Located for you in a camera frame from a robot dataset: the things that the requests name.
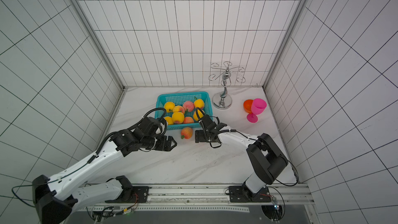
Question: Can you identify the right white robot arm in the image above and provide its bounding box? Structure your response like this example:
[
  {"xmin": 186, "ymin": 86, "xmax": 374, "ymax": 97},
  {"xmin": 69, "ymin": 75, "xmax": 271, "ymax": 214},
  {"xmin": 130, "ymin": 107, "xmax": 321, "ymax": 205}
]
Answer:
[{"xmin": 194, "ymin": 108, "xmax": 291, "ymax": 199}]

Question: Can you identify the orange-pink peach bottom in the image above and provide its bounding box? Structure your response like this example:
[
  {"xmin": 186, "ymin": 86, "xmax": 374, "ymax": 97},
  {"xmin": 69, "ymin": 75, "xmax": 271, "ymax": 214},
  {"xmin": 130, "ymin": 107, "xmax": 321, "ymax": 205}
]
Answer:
[{"xmin": 173, "ymin": 105, "xmax": 185, "ymax": 114}]

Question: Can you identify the chrome cup holder stand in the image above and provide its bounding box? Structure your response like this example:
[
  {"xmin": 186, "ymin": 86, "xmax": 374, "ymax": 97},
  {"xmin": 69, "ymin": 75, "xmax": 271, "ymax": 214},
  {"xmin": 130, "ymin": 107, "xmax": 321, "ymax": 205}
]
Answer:
[{"xmin": 208, "ymin": 61, "xmax": 246, "ymax": 110}]

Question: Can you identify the aluminium mounting rail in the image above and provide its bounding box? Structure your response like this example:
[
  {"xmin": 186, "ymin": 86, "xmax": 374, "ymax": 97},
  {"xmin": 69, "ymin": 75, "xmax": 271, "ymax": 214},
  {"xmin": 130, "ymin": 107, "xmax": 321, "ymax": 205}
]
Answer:
[{"xmin": 77, "ymin": 184, "xmax": 315, "ymax": 216}]

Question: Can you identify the orange plastic goblet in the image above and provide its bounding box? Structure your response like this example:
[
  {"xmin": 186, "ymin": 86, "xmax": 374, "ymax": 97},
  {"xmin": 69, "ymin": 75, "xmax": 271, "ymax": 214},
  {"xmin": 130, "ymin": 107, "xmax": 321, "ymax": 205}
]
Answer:
[{"xmin": 243, "ymin": 100, "xmax": 253, "ymax": 114}]

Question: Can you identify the teal plastic basket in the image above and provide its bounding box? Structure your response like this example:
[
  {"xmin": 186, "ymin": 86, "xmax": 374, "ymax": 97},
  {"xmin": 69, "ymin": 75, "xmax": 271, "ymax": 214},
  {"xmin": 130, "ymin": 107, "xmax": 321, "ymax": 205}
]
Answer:
[{"xmin": 155, "ymin": 91, "xmax": 212, "ymax": 130}]

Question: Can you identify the orange-red peach top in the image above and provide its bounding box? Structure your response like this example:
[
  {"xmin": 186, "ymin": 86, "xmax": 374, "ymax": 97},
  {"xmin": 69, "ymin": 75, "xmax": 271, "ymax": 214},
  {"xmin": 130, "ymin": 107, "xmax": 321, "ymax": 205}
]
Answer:
[{"xmin": 180, "ymin": 127, "xmax": 194, "ymax": 139}]

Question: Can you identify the magenta plastic goblet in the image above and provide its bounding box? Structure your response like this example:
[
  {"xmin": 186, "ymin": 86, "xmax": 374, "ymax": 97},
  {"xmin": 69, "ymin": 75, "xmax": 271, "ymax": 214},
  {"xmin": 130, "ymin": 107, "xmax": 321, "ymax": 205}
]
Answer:
[{"xmin": 247, "ymin": 99, "xmax": 267, "ymax": 123}]

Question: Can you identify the pink peach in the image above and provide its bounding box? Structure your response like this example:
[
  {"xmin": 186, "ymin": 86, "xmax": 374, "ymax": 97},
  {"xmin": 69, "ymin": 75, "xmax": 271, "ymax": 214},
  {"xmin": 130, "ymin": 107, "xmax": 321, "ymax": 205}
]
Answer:
[{"xmin": 182, "ymin": 101, "xmax": 195, "ymax": 113}]

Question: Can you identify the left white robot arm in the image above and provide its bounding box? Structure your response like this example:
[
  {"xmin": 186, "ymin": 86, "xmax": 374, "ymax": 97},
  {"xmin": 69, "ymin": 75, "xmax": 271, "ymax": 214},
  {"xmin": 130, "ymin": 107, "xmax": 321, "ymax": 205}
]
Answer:
[{"xmin": 32, "ymin": 107, "xmax": 177, "ymax": 224}]

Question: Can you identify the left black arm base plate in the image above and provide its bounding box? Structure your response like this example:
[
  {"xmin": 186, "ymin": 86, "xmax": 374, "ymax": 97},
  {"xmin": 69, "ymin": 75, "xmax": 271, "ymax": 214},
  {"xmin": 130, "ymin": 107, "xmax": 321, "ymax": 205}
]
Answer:
[{"xmin": 114, "ymin": 186, "xmax": 150, "ymax": 203}]

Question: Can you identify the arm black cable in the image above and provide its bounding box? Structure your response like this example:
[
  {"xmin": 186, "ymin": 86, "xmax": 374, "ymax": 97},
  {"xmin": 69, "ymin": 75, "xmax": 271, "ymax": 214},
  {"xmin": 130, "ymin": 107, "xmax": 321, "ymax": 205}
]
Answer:
[
  {"xmin": 11, "ymin": 184, "xmax": 47, "ymax": 208},
  {"xmin": 273, "ymin": 158, "xmax": 300, "ymax": 222}
]

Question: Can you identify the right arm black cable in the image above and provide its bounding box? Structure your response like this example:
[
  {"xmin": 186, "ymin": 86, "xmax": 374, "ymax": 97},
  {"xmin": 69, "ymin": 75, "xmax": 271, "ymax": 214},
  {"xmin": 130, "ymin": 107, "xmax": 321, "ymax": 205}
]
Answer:
[{"xmin": 273, "ymin": 158, "xmax": 300, "ymax": 222}]

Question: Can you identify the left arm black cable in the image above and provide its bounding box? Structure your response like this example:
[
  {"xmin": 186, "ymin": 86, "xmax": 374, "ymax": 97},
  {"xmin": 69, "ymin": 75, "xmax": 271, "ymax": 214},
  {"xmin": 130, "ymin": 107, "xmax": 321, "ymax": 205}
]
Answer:
[{"xmin": 11, "ymin": 184, "xmax": 47, "ymax": 208}]

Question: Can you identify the yellow peach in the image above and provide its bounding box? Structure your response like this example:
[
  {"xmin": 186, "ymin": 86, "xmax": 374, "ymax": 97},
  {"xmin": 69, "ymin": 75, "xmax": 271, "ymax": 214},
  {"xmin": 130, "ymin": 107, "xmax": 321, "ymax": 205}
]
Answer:
[
  {"xmin": 194, "ymin": 99, "xmax": 205, "ymax": 109},
  {"xmin": 163, "ymin": 102, "xmax": 176, "ymax": 113},
  {"xmin": 172, "ymin": 112, "xmax": 185, "ymax": 124},
  {"xmin": 183, "ymin": 117, "xmax": 194, "ymax": 124},
  {"xmin": 193, "ymin": 111, "xmax": 204, "ymax": 122},
  {"xmin": 164, "ymin": 116, "xmax": 174, "ymax": 125}
]

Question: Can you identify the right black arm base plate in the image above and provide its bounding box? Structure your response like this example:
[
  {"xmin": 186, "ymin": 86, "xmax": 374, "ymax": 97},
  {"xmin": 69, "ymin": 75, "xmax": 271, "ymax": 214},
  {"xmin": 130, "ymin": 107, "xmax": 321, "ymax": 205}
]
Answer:
[{"xmin": 226, "ymin": 186, "xmax": 272, "ymax": 203}]

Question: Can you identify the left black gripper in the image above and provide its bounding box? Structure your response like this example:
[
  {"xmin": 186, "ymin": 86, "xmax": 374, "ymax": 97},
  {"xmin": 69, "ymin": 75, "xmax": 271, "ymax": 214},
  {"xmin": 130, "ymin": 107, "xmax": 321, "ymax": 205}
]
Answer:
[{"xmin": 140, "ymin": 135, "xmax": 177, "ymax": 152}]

